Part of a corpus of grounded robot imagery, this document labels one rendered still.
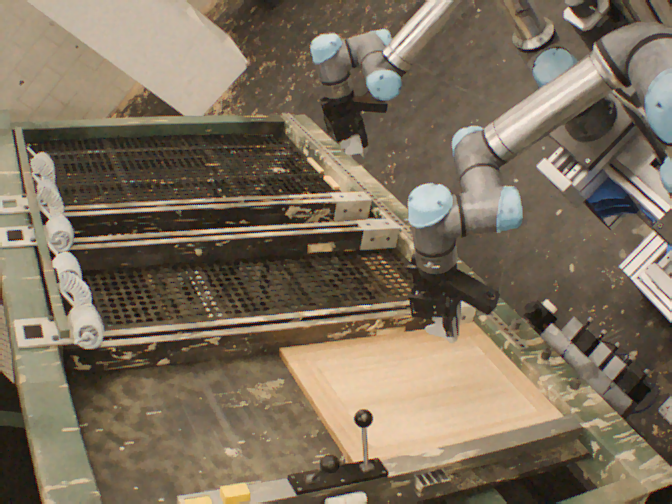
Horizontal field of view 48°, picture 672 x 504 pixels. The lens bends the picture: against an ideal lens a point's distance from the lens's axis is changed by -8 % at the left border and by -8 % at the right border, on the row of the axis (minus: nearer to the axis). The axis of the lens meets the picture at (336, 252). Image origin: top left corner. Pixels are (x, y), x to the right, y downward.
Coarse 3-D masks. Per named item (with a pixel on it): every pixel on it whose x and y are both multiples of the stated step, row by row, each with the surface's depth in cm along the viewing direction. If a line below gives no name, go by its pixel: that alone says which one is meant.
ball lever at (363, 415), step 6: (360, 414) 156; (366, 414) 156; (372, 414) 157; (354, 420) 156; (360, 420) 155; (366, 420) 155; (372, 420) 156; (360, 426) 156; (366, 426) 156; (366, 432) 157; (366, 438) 157; (366, 444) 157; (366, 450) 157; (366, 456) 157; (366, 462) 157; (360, 468) 157; (366, 468) 156; (372, 468) 157
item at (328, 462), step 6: (324, 456) 143; (330, 456) 143; (336, 456) 144; (324, 462) 142; (330, 462) 142; (336, 462) 143; (324, 468) 142; (330, 468) 142; (336, 468) 142; (312, 474) 152; (318, 474) 148; (330, 474) 143; (306, 480) 151; (312, 480) 151; (318, 480) 151
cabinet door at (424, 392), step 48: (384, 336) 206; (432, 336) 210; (480, 336) 213; (336, 384) 186; (384, 384) 189; (432, 384) 192; (480, 384) 195; (528, 384) 197; (336, 432) 170; (384, 432) 173; (432, 432) 176; (480, 432) 178
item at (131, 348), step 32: (64, 288) 165; (32, 320) 170; (224, 320) 191; (256, 320) 193; (288, 320) 197; (320, 320) 198; (352, 320) 200; (384, 320) 205; (416, 320) 210; (64, 352) 174; (96, 352) 173; (128, 352) 177; (160, 352) 180; (192, 352) 184; (224, 352) 188; (256, 352) 192
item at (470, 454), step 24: (504, 432) 175; (528, 432) 177; (552, 432) 178; (576, 432) 181; (408, 456) 164; (432, 456) 165; (456, 456) 166; (480, 456) 168; (504, 456) 172; (384, 480) 158; (408, 480) 161
